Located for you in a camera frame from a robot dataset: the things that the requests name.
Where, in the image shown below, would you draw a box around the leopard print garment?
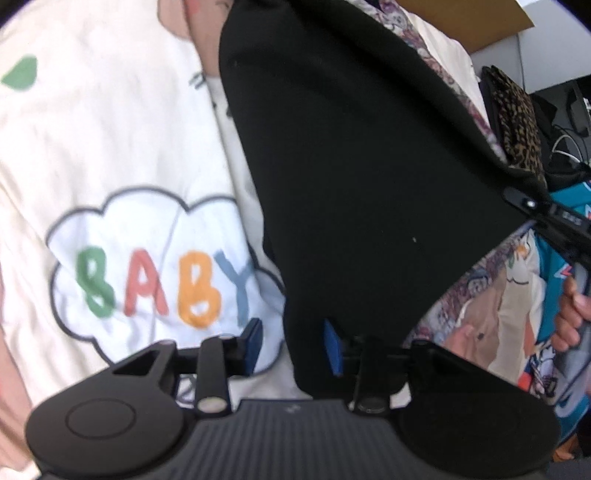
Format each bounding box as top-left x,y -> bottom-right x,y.
480,65 -> 551,186

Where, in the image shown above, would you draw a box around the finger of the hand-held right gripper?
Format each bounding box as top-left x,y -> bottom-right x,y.
502,186 -> 556,219

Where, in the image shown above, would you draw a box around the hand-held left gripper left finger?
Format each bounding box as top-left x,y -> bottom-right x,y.
111,318 -> 264,415

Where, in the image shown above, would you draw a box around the person's right hand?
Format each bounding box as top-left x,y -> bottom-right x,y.
553,276 -> 591,352

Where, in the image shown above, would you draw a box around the teal printed jersey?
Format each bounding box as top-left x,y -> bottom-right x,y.
508,180 -> 591,422

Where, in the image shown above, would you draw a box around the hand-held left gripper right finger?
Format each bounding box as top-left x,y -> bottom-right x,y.
323,318 -> 482,415

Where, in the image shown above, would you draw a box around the black shorts with bear-print trim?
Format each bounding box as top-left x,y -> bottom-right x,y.
217,0 -> 555,403

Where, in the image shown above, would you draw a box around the flat cardboard sheet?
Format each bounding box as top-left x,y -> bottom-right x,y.
397,0 -> 534,54

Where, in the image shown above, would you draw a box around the black clothing pile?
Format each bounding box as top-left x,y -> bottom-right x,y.
531,83 -> 591,191

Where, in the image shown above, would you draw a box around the white charger cable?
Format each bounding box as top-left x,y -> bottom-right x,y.
551,133 -> 591,168

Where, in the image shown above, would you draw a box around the cream bear printed blanket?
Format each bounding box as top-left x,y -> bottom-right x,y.
0,0 -> 491,480

